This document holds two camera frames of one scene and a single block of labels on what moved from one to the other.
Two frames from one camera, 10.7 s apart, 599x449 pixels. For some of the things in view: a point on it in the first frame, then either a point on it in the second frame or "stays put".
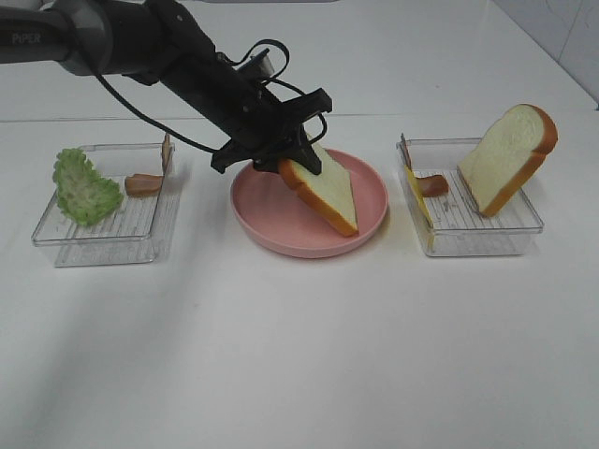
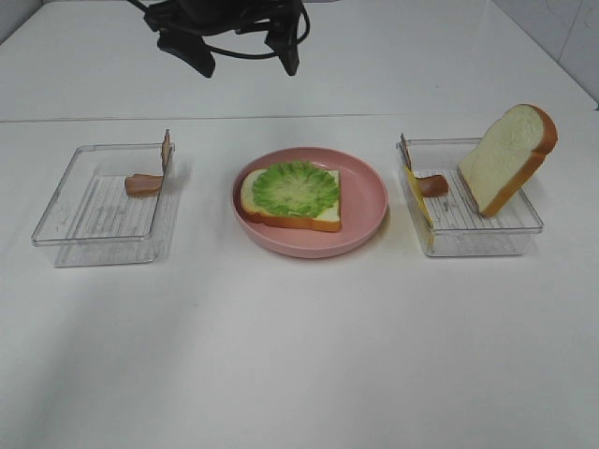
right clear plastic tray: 460,229 stays put
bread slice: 506,156 stays put
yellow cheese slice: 415,186 stays put
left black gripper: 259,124 to 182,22
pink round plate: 273,215 stays put
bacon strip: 432,185 stays put
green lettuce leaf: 83,195 to 295,187
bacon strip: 141,184 stays put
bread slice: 329,193 to 328,220
